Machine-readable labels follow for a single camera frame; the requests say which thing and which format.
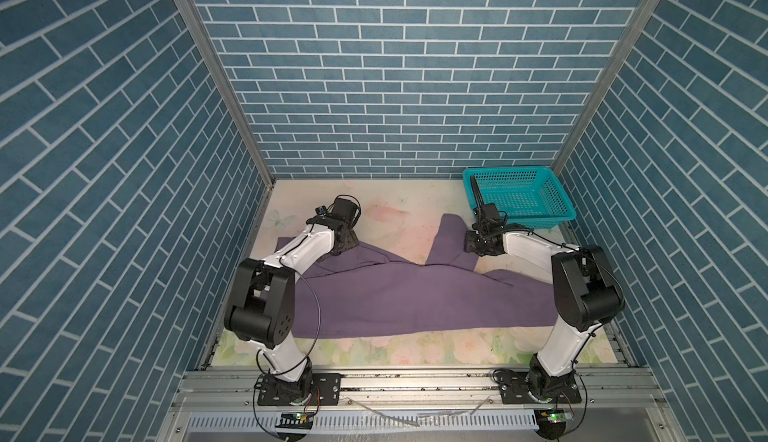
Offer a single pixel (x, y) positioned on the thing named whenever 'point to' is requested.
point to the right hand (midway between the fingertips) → (471, 240)
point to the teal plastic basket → (530, 197)
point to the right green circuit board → (552, 418)
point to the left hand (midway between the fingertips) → (340, 244)
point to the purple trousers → (358, 293)
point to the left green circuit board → (296, 420)
